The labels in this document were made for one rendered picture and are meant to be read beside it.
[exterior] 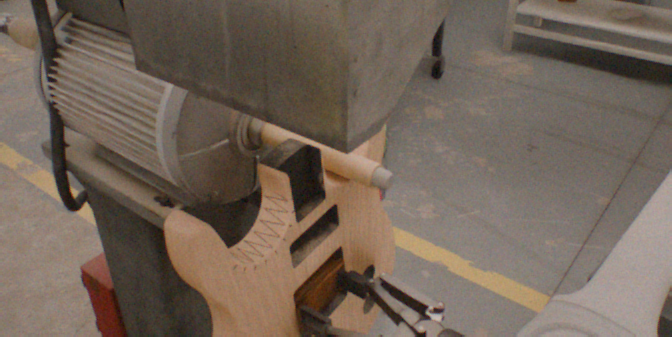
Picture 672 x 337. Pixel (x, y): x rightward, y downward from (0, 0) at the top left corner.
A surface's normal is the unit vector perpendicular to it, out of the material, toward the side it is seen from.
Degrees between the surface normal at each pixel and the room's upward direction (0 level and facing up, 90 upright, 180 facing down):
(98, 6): 90
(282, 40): 90
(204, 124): 87
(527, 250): 0
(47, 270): 0
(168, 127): 70
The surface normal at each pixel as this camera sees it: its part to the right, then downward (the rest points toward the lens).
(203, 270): 0.79, 0.28
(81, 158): -0.01, -0.85
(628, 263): -0.32, -0.76
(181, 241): -0.61, 0.27
